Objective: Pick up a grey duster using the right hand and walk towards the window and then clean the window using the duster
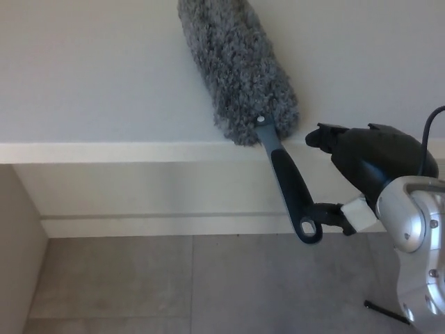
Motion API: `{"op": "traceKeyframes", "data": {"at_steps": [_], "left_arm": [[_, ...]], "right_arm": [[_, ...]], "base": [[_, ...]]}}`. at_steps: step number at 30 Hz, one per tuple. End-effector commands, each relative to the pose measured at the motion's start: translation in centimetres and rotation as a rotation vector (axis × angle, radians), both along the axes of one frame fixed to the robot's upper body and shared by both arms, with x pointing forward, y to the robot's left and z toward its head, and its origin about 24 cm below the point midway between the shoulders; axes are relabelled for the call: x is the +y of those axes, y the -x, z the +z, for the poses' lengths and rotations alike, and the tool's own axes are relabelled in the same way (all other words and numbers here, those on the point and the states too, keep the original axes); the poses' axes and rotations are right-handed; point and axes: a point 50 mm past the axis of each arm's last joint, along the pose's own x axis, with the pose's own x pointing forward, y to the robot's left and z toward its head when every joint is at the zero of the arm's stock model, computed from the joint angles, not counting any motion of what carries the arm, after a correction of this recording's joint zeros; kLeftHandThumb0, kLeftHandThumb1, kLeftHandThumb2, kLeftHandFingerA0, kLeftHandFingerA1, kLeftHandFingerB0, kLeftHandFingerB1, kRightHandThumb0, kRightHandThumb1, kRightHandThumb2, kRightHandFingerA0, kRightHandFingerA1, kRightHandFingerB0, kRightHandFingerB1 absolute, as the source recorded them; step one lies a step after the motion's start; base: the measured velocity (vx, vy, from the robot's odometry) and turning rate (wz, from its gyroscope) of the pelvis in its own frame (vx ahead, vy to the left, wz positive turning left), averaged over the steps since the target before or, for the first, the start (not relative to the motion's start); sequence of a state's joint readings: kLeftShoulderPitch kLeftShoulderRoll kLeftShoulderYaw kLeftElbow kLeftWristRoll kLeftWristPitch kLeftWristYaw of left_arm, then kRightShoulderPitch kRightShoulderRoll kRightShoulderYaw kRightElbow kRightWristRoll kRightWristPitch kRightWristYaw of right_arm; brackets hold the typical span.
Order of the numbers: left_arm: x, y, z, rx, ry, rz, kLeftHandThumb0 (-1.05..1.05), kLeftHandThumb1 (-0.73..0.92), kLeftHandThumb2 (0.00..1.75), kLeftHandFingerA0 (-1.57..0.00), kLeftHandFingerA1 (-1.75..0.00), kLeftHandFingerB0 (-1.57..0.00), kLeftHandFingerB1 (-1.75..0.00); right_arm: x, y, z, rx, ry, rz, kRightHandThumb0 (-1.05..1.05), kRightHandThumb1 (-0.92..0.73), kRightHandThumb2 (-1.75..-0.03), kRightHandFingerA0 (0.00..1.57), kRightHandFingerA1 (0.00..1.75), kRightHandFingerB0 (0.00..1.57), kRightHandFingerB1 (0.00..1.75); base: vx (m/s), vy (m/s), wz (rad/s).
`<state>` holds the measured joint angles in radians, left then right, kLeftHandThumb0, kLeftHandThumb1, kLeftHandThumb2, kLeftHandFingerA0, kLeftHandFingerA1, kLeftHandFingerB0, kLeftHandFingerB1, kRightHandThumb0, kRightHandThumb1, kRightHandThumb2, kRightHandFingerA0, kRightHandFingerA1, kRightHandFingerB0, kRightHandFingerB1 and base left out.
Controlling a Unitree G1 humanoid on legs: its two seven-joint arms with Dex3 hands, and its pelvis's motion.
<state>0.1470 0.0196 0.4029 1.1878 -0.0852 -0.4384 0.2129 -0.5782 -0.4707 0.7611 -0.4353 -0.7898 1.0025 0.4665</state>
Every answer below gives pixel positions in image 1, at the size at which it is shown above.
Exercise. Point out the grey fluffy microfibre duster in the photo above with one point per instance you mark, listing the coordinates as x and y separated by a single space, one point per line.
236 69

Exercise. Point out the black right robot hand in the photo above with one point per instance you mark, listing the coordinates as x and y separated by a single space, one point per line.
375 156

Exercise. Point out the thin black rod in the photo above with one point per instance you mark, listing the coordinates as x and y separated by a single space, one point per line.
382 309

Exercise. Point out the white built-in shelf unit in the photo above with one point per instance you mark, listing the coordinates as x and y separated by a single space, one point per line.
104 153

